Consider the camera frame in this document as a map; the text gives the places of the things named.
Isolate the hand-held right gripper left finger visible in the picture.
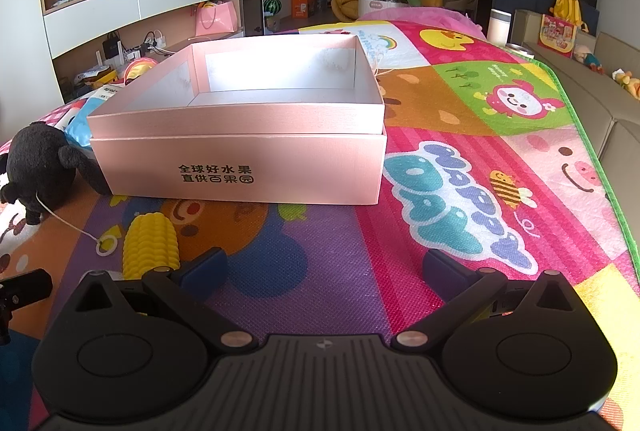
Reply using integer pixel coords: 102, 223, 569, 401
62, 247, 253, 354

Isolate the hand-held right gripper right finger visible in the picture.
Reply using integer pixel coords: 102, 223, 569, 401
390, 248, 586, 354

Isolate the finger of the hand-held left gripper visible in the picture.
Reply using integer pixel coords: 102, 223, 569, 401
0, 270, 54, 345

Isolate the yellow toy corn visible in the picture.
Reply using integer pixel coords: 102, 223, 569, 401
122, 212, 182, 281

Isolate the pink cardboard box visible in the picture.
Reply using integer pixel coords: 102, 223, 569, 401
86, 34, 389, 206

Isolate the black plush toy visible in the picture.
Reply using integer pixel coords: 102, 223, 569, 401
0, 121, 119, 257

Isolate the blue packet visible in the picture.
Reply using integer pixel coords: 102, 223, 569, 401
52, 84, 126, 159

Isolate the colourful printed play mat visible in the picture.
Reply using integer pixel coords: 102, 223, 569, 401
0, 18, 640, 431

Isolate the beige sofa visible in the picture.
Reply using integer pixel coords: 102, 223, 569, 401
510, 8, 640, 232

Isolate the pink gift bag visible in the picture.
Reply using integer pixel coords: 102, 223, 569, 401
194, 1, 240, 38

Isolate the white cylinder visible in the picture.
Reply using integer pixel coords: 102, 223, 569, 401
487, 8, 514, 46

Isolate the pink blanket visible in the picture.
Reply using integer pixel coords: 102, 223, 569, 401
357, 6, 486, 43

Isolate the colourful plush toy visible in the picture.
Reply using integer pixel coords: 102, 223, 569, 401
574, 45, 606, 74

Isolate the red printed gift bag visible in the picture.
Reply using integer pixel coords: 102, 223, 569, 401
537, 14, 578, 58

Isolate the yellow soft toy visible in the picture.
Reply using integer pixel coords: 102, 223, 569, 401
611, 68, 640, 99

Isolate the dark cabinet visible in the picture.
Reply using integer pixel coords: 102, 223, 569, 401
477, 0, 601, 47

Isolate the yellow backpack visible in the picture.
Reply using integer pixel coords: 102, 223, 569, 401
550, 0, 590, 32

